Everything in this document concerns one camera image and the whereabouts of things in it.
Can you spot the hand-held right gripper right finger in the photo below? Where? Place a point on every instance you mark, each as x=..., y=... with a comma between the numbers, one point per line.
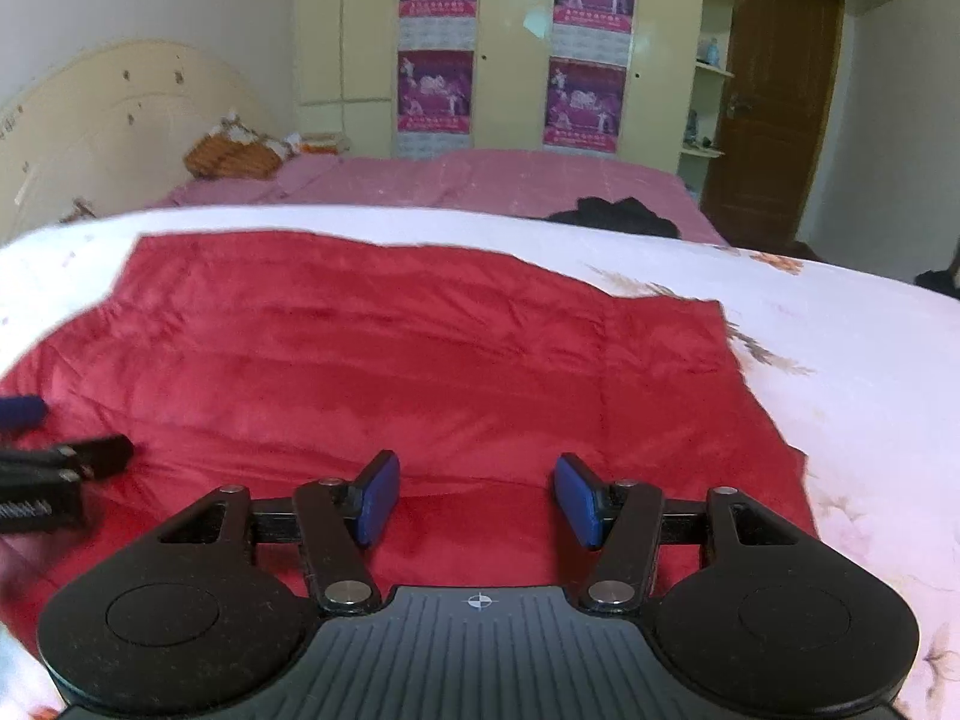
x=577, y=499

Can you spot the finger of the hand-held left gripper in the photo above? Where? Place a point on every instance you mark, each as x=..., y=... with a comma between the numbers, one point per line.
x=21, y=414
x=94, y=456

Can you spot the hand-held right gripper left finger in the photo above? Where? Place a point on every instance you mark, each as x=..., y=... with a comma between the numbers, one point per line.
x=377, y=499

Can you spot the red puffer jacket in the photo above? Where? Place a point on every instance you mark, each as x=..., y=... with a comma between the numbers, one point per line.
x=375, y=375

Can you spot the black cloth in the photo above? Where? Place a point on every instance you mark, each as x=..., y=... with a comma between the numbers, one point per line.
x=615, y=217

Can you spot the cream round headboard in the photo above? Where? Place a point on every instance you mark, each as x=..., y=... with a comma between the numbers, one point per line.
x=112, y=127

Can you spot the white floral bed sheet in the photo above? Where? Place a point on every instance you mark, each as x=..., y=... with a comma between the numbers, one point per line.
x=862, y=360

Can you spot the pink blanket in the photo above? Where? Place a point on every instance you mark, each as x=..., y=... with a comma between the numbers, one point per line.
x=465, y=180

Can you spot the folded pale cloths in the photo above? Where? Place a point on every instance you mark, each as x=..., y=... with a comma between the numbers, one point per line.
x=319, y=144

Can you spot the small grey figurine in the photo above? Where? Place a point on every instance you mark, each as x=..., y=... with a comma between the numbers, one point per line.
x=691, y=127

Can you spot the cream corner shelf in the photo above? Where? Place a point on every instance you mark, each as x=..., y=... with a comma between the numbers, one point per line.
x=709, y=82

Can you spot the cream wardrobe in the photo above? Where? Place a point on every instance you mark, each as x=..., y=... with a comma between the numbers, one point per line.
x=510, y=52

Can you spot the brown wooden door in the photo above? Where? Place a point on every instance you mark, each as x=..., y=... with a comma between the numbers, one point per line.
x=776, y=90

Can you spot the small blue figurine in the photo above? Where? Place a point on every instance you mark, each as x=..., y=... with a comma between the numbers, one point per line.
x=712, y=51

